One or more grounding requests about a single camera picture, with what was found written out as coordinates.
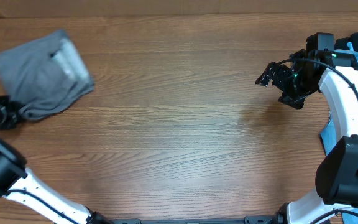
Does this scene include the grey cargo shorts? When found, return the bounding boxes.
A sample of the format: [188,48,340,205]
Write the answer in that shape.
[0,29,94,121]

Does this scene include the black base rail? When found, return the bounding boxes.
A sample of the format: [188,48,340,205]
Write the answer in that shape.
[110,215,286,224]

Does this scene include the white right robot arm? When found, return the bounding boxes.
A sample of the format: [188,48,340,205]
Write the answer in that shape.
[255,32,358,224]

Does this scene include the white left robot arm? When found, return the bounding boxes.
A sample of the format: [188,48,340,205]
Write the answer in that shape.
[0,96,112,224]

